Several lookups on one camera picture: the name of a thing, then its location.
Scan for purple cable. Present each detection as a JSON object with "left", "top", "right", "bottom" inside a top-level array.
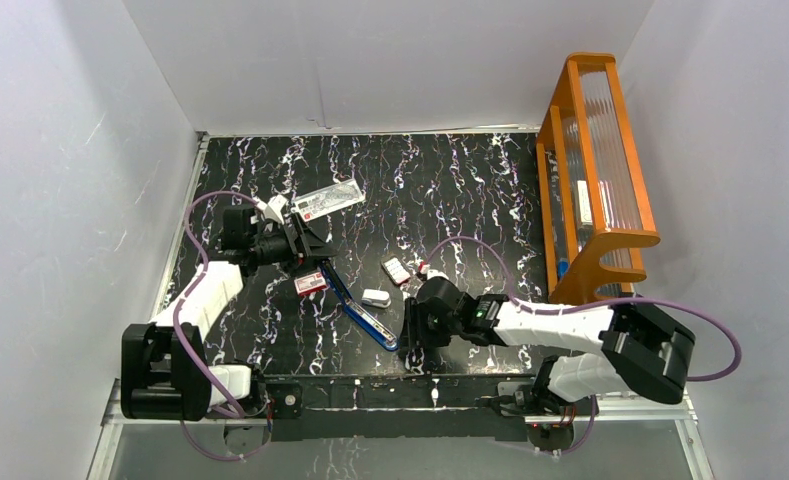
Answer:
[
  {"left": 171, "top": 190, "right": 276, "bottom": 462},
  {"left": 423, "top": 237, "right": 744, "bottom": 456}
]

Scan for silver staple strips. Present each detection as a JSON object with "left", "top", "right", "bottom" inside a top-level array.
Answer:
[{"left": 381, "top": 256, "right": 411, "bottom": 286}]

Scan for blue item on rack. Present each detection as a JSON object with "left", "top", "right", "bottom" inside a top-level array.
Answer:
[{"left": 557, "top": 260, "right": 570, "bottom": 279}]

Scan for orange wooden rack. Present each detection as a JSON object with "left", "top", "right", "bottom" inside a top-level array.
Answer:
[{"left": 535, "top": 52, "right": 661, "bottom": 305}]

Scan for red white staple box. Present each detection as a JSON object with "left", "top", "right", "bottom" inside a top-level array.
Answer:
[{"left": 294, "top": 269, "right": 329, "bottom": 297}]

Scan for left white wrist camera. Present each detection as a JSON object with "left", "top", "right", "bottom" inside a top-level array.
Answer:
[{"left": 256, "top": 194, "right": 288, "bottom": 225}]

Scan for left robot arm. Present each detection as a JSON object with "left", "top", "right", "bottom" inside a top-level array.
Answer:
[{"left": 120, "top": 206, "right": 338, "bottom": 421}]

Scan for aluminium frame rail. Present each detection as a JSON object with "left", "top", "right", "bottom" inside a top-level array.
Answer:
[{"left": 88, "top": 375, "right": 714, "bottom": 479}]

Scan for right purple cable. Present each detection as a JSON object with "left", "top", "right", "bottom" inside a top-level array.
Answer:
[{"left": 423, "top": 237, "right": 744, "bottom": 456}]

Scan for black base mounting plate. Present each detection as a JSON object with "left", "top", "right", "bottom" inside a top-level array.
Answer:
[{"left": 221, "top": 374, "right": 597, "bottom": 444}]

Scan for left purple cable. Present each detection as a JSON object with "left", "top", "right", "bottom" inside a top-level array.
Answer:
[{"left": 171, "top": 190, "right": 276, "bottom": 462}]

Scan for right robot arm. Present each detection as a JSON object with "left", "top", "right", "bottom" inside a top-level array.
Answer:
[{"left": 399, "top": 276, "right": 696, "bottom": 414}]

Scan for white plastic package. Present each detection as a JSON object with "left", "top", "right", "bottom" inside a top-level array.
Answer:
[{"left": 293, "top": 179, "right": 365, "bottom": 221}]

